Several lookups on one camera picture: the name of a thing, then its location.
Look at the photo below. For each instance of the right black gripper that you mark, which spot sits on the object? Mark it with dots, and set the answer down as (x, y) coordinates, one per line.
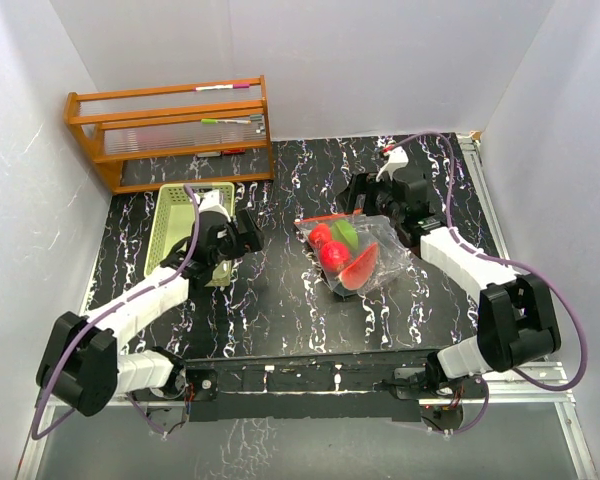
(361, 185)

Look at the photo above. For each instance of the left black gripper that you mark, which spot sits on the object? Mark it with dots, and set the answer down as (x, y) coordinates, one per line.
(248, 242)

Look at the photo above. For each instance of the pale green plastic basket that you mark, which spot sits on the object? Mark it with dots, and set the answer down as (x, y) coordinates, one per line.
(174, 216)

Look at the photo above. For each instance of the red fake wax apple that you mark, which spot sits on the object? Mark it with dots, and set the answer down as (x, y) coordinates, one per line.
(320, 236)

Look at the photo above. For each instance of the clear zip top bag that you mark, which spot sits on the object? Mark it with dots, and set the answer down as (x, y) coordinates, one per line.
(393, 258)

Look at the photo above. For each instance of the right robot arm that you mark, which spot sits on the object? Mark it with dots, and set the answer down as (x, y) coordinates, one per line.
(516, 317)

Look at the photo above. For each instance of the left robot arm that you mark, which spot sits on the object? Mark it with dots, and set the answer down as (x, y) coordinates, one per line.
(125, 320)

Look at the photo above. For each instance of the green fake leaf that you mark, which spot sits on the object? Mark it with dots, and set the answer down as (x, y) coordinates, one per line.
(345, 233)

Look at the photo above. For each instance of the fake watermelon slice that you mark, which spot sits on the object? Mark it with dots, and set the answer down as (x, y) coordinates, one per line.
(355, 276)

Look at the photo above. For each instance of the wooden shelf rack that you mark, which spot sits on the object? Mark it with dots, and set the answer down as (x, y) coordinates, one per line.
(118, 127)

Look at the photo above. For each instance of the green white marker pen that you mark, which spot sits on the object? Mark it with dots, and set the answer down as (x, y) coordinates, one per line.
(212, 121)

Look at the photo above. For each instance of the pink white marker pen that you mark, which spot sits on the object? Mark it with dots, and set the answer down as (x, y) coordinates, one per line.
(225, 86)

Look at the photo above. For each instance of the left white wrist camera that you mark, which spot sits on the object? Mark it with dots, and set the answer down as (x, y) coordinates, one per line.
(211, 202)

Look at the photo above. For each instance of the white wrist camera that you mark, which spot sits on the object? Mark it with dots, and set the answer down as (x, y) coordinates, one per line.
(394, 160)
(211, 202)

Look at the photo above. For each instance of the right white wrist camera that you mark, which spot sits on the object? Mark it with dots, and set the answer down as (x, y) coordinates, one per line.
(394, 160)

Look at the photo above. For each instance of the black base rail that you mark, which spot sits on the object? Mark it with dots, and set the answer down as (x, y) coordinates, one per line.
(374, 384)

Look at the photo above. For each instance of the aluminium frame rail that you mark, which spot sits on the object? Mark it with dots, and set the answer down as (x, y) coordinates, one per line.
(528, 381)

